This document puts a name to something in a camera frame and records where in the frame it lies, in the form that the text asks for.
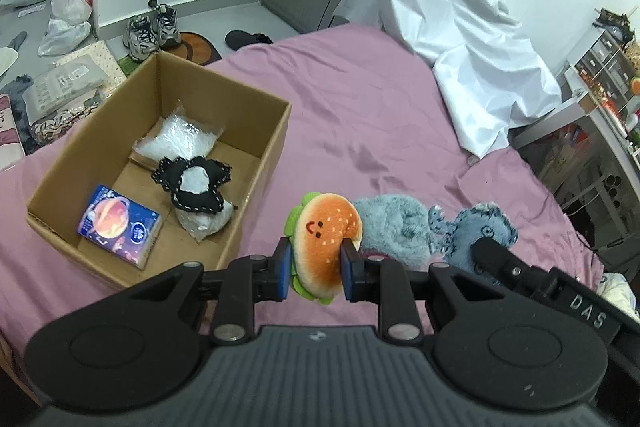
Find burger plush toy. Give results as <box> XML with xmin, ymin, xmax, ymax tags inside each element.
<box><xmin>283</xmin><ymin>192</ymin><xmax>362</xmax><ymax>306</ymax></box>

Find brown cardboard box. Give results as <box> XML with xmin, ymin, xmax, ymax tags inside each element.
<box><xmin>26</xmin><ymin>53</ymin><xmax>291</xmax><ymax>287</ymax></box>

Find grey sneaker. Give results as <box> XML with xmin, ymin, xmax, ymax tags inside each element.
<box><xmin>122</xmin><ymin>15</ymin><xmax>160</xmax><ymax>63</ymax></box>
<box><xmin>149</xmin><ymin>0</ymin><xmax>181</xmax><ymax>49</ymax></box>

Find clear bag white beads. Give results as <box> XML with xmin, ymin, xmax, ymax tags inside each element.
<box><xmin>129</xmin><ymin>104</ymin><xmax>224</xmax><ymax>170</ymax></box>

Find grey fluffy plush toy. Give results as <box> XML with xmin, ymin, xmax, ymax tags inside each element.
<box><xmin>354</xmin><ymin>194</ymin><xmax>442</xmax><ymax>270</ymax></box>

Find cartoon floor mat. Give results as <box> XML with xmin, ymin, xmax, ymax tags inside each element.
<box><xmin>119</xmin><ymin>31</ymin><xmax>224</xmax><ymax>78</ymax></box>

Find black stitched plush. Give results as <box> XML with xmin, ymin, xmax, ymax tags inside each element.
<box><xmin>151</xmin><ymin>156</ymin><xmax>231</xmax><ymax>215</ymax></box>

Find grey sneaker right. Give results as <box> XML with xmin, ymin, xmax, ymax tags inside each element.
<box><xmin>149</xmin><ymin>0</ymin><xmax>181</xmax><ymax>49</ymax></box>

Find white plastic bag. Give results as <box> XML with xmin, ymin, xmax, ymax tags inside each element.
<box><xmin>51</xmin><ymin>0</ymin><xmax>92</xmax><ymax>26</ymax></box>

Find pink cartoon cushion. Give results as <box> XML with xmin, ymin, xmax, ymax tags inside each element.
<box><xmin>0</xmin><ymin>94</ymin><xmax>25</xmax><ymax>171</ymax></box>

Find packaged fabric bundle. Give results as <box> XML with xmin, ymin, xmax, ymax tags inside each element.
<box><xmin>23</xmin><ymin>55</ymin><xmax>108</xmax><ymax>145</ymax></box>

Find black slipper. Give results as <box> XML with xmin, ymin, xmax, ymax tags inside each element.
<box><xmin>224</xmin><ymin>30</ymin><xmax>272</xmax><ymax>51</ymax></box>

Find white draped cloth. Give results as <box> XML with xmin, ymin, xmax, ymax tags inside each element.
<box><xmin>334</xmin><ymin>0</ymin><xmax>562</xmax><ymax>158</ymax></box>

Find blue tissue pack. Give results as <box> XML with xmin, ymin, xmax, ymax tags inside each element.
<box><xmin>77</xmin><ymin>185</ymin><xmax>163</xmax><ymax>270</ymax></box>

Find blue-grey octopus plush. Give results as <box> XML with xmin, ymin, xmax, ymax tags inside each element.
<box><xmin>428</xmin><ymin>202</ymin><xmax>518</xmax><ymax>285</ymax></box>

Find grey sneaker left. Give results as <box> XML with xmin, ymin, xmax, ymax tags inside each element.
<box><xmin>122</xmin><ymin>15</ymin><xmax>160</xmax><ymax>63</ymax></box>

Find pink bed sheet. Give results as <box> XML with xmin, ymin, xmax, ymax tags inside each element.
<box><xmin>1</xmin><ymin>24</ymin><xmax>603</xmax><ymax>355</ymax></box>

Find white desk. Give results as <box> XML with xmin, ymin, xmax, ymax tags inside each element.
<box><xmin>508</xmin><ymin>26</ymin><xmax>640</xmax><ymax>253</ymax></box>

